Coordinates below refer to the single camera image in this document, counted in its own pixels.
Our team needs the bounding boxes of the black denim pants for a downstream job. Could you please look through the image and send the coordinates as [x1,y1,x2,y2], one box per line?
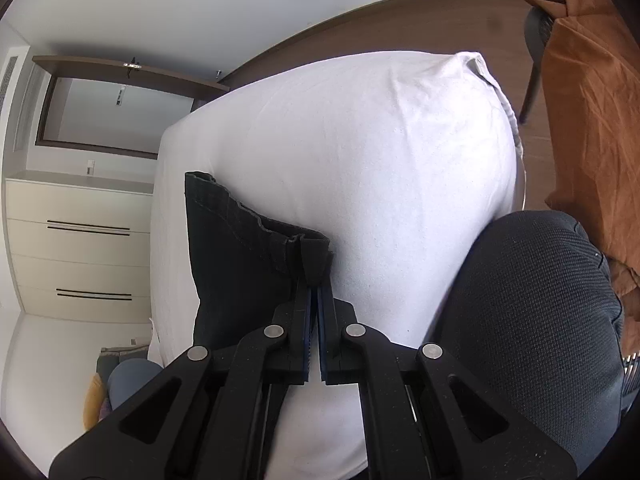
[184,171,335,348]

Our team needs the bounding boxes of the yellow pillow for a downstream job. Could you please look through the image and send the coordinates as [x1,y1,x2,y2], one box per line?
[82,372,108,428]

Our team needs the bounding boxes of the orange cloth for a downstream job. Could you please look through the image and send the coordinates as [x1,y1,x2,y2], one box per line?
[519,0,640,306]

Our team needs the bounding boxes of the bed with white sheet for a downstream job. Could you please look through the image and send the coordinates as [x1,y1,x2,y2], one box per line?
[147,51,526,480]

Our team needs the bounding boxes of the brown door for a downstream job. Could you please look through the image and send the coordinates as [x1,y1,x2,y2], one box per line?
[32,55,231,95]

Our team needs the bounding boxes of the person's leg in dark trousers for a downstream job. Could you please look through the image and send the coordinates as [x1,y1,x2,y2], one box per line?
[435,210,626,480]

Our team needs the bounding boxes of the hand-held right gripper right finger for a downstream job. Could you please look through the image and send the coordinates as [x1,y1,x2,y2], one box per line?
[315,279,579,480]

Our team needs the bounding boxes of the blue rolled quilt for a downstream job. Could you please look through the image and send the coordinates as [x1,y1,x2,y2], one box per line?
[107,358,163,411]

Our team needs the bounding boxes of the black chair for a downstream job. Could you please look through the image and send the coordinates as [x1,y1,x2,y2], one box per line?
[517,0,566,123]

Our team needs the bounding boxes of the ceiling air vent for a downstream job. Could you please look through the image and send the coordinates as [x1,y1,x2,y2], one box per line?
[0,55,19,107]

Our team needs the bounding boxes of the cream wardrobe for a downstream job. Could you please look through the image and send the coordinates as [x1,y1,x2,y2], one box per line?
[5,170,153,318]

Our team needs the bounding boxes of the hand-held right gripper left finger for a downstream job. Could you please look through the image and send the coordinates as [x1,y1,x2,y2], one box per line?
[48,279,313,480]

